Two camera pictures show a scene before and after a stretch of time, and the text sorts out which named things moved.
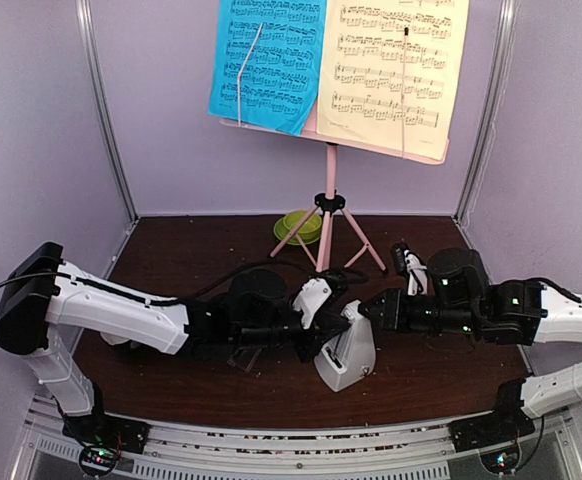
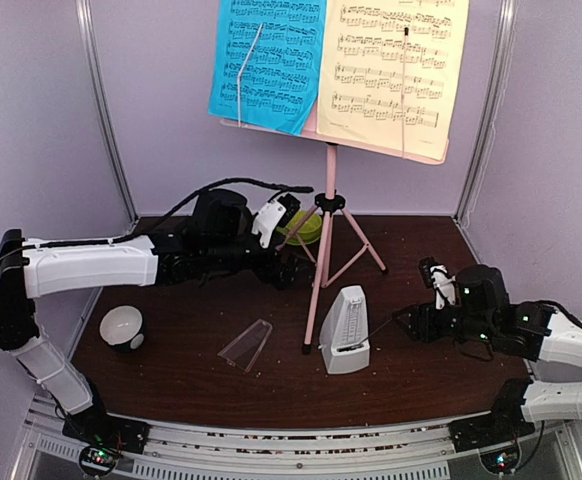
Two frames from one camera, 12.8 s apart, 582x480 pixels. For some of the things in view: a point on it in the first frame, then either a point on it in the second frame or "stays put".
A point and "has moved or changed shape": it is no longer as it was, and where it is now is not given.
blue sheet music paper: [267, 63] stays put
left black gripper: [321, 335] to [285, 277]
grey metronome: [348, 357] has moved or changed shape
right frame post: [492, 109] stays put
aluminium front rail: [304, 449] stays put
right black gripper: [393, 303] to [423, 319]
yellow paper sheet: [389, 73] stays put
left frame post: [85, 17] stays put
